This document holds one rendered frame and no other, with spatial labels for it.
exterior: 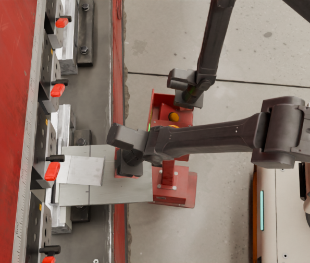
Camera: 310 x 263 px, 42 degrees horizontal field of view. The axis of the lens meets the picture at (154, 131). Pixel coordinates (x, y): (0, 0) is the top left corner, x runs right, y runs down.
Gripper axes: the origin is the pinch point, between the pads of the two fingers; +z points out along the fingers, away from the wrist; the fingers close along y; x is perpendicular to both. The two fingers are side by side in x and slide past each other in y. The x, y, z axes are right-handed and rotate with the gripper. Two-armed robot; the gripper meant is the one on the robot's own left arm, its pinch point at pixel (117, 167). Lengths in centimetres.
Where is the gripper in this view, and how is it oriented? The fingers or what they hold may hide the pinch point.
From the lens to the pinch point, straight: 117.5
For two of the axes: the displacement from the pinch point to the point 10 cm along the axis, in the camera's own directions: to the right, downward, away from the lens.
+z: -4.9, 3.9, 7.8
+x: 8.7, 1.8, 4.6
